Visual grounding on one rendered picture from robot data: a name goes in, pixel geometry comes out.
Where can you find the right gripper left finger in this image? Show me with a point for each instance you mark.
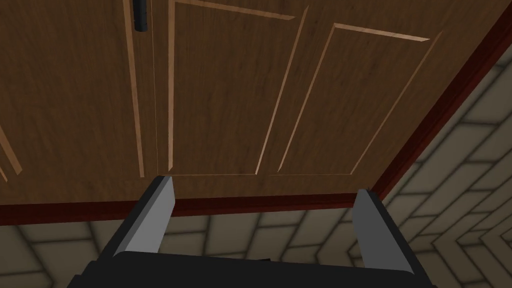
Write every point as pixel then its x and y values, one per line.
pixel 154 218

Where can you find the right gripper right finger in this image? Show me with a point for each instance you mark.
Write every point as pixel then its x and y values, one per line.
pixel 370 236

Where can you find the brown wooden door leaf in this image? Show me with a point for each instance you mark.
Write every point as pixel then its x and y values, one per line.
pixel 68 100
pixel 228 96

